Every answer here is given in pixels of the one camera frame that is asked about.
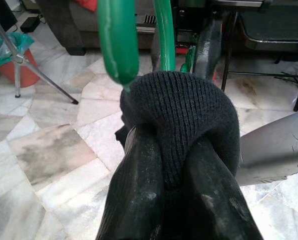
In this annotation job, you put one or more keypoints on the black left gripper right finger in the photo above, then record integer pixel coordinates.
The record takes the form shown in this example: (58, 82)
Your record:
(213, 200)

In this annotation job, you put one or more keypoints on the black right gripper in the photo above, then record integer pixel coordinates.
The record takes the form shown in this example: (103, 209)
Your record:
(187, 25)

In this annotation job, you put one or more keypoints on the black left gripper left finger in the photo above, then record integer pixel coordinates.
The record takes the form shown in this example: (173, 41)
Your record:
(138, 187)

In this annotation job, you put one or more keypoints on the black knit garment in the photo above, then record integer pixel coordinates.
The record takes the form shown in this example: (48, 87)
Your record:
(178, 107)

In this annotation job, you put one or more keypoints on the green plastic hanger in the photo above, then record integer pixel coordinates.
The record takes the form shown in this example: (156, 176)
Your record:
(117, 50)

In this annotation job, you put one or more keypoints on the black folding chair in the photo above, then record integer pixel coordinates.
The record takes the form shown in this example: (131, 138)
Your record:
(276, 25)

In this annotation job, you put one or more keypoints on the red cushion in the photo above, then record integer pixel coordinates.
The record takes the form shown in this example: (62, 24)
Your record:
(86, 4)

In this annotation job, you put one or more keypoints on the grey fabric sofa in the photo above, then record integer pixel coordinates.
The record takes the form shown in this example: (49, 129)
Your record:
(64, 25)

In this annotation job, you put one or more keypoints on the orange bin teal bag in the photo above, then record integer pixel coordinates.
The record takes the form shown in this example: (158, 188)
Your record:
(26, 75)

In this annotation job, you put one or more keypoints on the silver metal clothes rack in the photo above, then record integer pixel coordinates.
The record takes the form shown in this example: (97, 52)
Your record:
(17, 80)

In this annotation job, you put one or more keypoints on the black television console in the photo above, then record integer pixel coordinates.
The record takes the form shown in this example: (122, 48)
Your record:
(1, 15)

